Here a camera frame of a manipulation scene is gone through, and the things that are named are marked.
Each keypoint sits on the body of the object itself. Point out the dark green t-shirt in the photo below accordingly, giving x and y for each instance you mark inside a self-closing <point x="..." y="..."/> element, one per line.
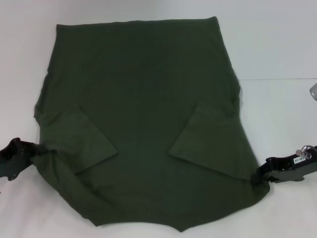
<point x="143" y="99"/>

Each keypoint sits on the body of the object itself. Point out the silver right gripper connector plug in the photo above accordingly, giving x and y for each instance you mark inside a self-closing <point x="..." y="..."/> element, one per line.
<point x="305" y="151"/>

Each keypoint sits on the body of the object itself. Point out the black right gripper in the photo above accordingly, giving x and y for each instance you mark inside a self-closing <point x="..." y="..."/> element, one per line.
<point x="292" y="168"/>

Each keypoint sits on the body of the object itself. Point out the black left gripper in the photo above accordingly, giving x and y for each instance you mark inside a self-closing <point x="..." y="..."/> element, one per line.
<point x="13" y="160"/>

